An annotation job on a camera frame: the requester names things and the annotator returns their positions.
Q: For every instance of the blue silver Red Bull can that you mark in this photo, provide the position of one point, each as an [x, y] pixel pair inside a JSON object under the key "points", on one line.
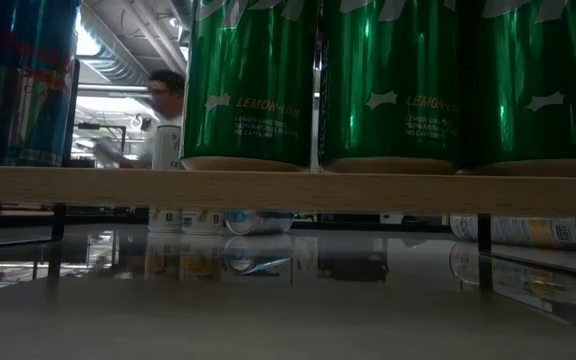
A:
{"points": [[258, 223], [23, 85]]}

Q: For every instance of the green lemon-lime soda can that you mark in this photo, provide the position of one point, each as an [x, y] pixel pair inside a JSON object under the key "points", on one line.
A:
{"points": [[390, 85], [543, 85], [250, 85]]}

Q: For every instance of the person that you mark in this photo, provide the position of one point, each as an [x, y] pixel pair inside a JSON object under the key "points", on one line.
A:
{"points": [[165, 82]]}

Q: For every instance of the long ceiling light bar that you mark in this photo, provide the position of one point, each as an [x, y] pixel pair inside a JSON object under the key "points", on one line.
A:
{"points": [[113, 90]]}

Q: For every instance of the wooden shelf with black frame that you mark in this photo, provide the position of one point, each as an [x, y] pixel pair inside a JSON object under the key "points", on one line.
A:
{"points": [[288, 192]]}

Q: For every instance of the black metal frame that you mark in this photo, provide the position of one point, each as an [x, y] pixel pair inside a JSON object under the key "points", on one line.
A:
{"points": [[103, 126]]}

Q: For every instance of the silver air duct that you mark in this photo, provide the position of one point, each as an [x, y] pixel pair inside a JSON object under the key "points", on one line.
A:
{"points": [[118, 60]]}

